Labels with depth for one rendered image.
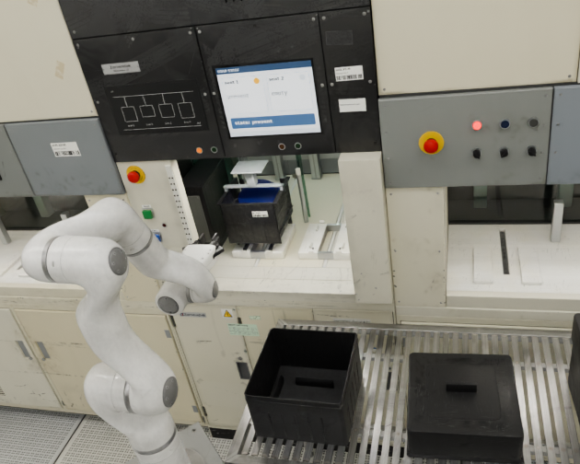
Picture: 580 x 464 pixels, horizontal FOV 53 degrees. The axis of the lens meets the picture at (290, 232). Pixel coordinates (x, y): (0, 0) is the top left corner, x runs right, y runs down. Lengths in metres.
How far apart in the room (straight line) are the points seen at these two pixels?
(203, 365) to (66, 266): 1.33
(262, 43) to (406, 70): 0.39
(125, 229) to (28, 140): 0.87
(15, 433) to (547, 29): 2.88
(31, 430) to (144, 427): 1.76
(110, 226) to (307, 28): 0.73
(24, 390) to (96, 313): 1.92
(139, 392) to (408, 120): 0.98
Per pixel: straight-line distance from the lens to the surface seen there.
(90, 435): 3.09
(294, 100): 1.69
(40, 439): 3.22
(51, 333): 2.75
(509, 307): 2.01
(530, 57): 1.62
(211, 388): 2.56
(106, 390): 1.48
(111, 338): 1.35
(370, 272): 1.88
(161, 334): 2.43
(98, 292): 1.23
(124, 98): 1.89
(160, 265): 1.50
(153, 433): 1.56
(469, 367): 1.76
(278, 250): 2.23
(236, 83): 1.72
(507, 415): 1.66
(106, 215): 1.33
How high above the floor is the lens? 2.13
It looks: 32 degrees down
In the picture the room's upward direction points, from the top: 11 degrees counter-clockwise
